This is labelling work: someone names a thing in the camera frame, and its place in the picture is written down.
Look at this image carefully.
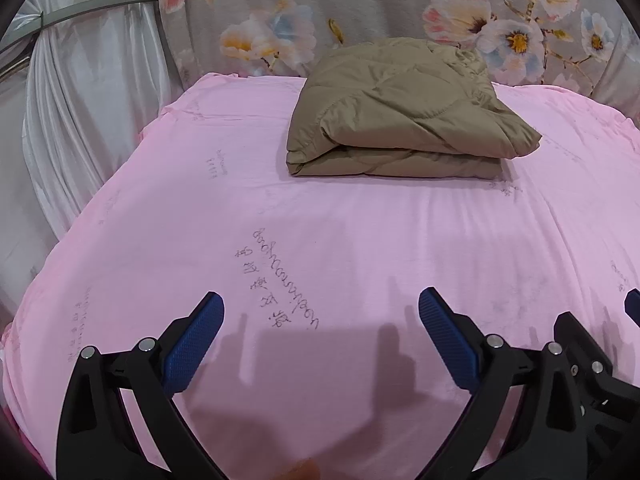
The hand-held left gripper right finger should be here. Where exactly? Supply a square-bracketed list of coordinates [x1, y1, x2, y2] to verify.
[415, 287, 601, 480]

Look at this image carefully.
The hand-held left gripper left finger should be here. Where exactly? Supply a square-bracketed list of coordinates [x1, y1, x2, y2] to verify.
[56, 291, 226, 480]

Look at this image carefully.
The khaki quilted jacket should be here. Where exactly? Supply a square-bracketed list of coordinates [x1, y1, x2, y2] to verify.
[286, 36, 544, 180]

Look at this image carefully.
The pink bed sheet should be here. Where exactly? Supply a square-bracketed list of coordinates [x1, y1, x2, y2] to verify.
[0, 72, 640, 480]

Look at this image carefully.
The white curtain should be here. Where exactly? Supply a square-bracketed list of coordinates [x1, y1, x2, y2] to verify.
[0, 0, 201, 321]

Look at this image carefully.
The grey metal rod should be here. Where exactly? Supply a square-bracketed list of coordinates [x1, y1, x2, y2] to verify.
[0, 0, 159, 57]

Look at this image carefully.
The grey floral blanket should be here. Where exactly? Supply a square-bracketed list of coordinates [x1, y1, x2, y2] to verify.
[156, 0, 640, 126]

